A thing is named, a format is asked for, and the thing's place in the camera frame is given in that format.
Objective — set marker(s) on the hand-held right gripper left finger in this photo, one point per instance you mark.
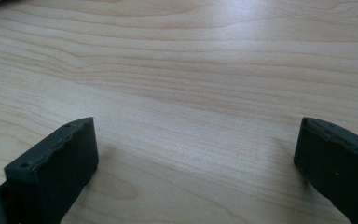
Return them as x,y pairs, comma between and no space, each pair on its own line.
52,174

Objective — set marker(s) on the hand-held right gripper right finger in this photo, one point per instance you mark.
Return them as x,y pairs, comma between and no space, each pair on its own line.
338,168

